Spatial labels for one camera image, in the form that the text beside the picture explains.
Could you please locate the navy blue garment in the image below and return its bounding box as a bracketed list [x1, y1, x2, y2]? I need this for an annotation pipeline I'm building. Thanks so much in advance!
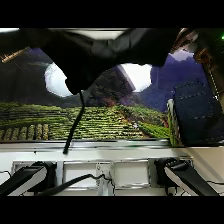
[172, 78, 224, 147]

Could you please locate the silver frame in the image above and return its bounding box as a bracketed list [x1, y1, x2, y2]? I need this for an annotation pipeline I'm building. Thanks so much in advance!
[0, 139, 224, 197]

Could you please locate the black cable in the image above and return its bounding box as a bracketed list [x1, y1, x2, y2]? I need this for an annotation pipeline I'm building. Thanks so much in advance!
[35, 172, 114, 197]

